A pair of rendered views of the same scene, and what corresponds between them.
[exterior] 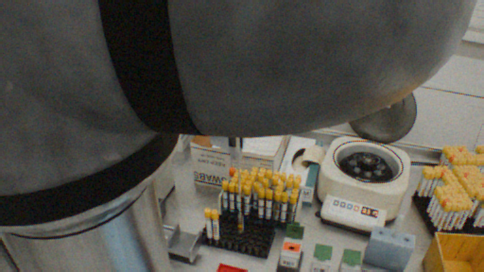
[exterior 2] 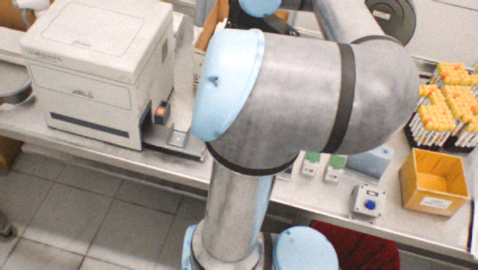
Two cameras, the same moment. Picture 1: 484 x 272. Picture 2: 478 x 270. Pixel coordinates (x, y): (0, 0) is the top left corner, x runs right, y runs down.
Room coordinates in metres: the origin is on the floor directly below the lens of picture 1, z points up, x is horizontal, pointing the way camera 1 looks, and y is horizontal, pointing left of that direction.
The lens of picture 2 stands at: (-0.20, 0.16, 1.87)
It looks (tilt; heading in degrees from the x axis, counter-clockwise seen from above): 50 degrees down; 350
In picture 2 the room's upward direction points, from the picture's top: 9 degrees clockwise
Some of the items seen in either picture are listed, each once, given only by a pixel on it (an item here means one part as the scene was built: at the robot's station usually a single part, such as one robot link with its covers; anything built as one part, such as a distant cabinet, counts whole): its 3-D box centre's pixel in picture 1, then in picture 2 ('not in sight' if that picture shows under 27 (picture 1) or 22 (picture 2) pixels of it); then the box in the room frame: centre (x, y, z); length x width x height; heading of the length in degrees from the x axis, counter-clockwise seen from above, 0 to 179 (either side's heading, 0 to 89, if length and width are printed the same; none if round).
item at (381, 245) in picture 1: (388, 250); (368, 159); (0.50, -0.33, 0.92); 0.10 x 0.07 x 0.10; 65
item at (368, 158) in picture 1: (366, 169); not in sight; (0.76, -0.34, 0.97); 0.15 x 0.15 x 0.07
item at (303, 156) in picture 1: (303, 165); not in sight; (0.83, -0.18, 0.92); 0.24 x 0.12 x 0.10; 163
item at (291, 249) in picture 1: (290, 255); not in sight; (0.50, -0.10, 0.92); 0.05 x 0.04 x 0.06; 164
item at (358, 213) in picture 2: not in sight; (368, 195); (0.39, -0.30, 0.92); 0.13 x 0.07 x 0.08; 163
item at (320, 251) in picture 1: (320, 261); (310, 162); (0.49, -0.17, 0.91); 0.05 x 0.04 x 0.07; 163
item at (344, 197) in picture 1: (363, 180); not in sight; (0.74, -0.33, 0.94); 0.30 x 0.24 x 0.12; 154
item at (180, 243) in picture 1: (157, 233); (170, 136); (0.56, 0.21, 0.92); 0.21 x 0.07 x 0.05; 73
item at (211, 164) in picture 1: (246, 144); (241, 48); (0.91, 0.00, 0.95); 0.29 x 0.25 x 0.15; 163
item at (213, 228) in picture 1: (237, 222); not in sight; (0.59, 0.02, 0.93); 0.17 x 0.09 x 0.11; 73
